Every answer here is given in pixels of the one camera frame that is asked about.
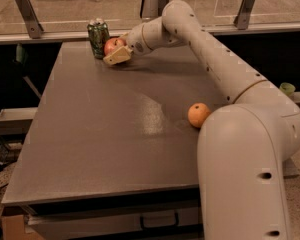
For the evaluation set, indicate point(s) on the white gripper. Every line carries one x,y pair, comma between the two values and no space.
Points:
135,42

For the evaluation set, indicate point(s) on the red apple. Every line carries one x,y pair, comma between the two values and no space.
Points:
112,44

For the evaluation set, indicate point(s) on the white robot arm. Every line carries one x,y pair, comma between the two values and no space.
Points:
241,146

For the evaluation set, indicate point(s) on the green soda can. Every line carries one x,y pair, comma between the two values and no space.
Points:
98,34

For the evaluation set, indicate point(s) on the orange fruit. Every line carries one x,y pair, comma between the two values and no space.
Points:
197,114

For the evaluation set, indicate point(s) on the small green cup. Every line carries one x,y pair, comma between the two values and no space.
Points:
287,88

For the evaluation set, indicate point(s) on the cardboard box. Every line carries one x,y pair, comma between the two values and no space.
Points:
14,228

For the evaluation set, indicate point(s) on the left metal bracket post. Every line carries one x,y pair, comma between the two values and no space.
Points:
29,17

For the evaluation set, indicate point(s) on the horizontal metal rail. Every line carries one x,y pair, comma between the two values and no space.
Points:
50,37

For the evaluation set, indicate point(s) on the right metal bracket post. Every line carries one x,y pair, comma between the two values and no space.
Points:
242,19

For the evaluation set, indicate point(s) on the grey drawer with black handle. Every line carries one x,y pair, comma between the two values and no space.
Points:
169,218

